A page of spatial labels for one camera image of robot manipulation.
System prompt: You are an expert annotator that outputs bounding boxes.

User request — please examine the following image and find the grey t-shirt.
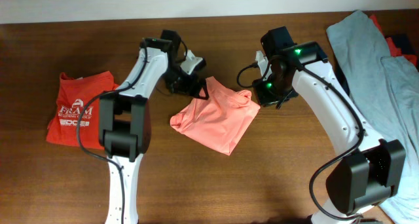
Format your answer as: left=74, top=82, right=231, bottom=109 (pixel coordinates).
left=327, top=10, right=418, bottom=223

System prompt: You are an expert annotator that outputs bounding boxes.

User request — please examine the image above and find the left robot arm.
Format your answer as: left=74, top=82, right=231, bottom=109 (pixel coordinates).
left=99, top=29, right=209, bottom=224

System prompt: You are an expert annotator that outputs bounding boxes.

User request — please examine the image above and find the salmon pink printed t-shirt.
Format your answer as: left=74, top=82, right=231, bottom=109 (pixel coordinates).
left=170, top=77, right=261, bottom=155

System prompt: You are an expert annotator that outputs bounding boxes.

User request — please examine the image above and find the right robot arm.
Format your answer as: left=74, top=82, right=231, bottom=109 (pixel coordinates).
left=251, top=26, right=406, bottom=223

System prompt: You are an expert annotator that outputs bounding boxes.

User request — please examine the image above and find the red garment in pile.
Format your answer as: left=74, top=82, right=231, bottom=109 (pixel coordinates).
left=369, top=14, right=418, bottom=67

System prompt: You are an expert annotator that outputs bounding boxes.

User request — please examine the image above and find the folded red printed t-shirt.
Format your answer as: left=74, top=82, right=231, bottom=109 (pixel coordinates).
left=46, top=71, right=118, bottom=149

